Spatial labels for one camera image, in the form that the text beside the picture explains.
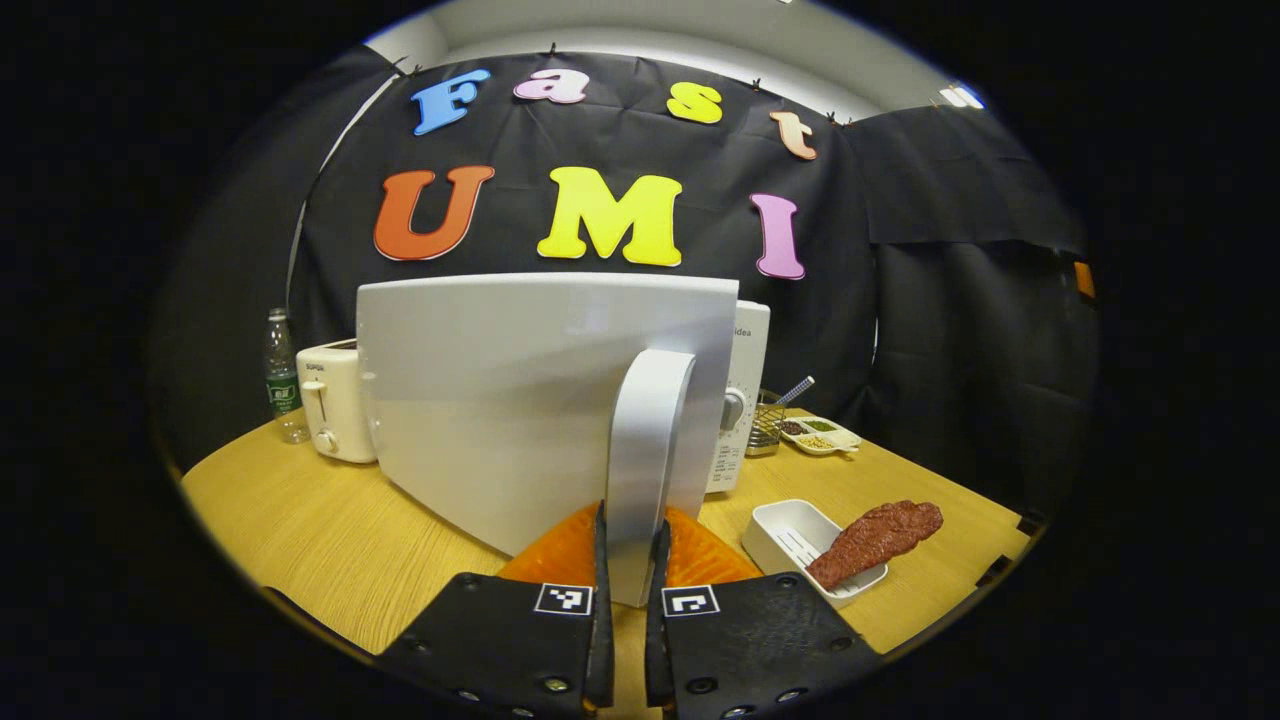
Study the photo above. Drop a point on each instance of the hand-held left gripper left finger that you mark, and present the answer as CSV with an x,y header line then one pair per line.
x,y
603,640

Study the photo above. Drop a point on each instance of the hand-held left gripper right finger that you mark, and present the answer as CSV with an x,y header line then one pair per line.
x,y
657,640

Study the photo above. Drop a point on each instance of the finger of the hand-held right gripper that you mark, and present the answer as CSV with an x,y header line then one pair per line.
x,y
1085,280

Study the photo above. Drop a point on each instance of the white microwave oven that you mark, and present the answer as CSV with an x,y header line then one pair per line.
x,y
500,400

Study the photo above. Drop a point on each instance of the white rectangular plastic tray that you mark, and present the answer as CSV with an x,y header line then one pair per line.
x,y
785,535

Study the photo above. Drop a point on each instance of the small ceiling light panel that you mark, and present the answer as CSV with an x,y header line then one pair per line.
x,y
962,97

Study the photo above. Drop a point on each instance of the white divided seasoning dish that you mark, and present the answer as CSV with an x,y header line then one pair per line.
x,y
820,436

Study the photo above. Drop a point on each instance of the white toaster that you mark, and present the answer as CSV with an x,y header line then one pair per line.
x,y
335,400

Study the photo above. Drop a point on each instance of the clear water bottle green label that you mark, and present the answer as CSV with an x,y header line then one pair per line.
x,y
284,385

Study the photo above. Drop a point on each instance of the black backdrop cloth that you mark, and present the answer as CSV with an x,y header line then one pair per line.
x,y
620,140

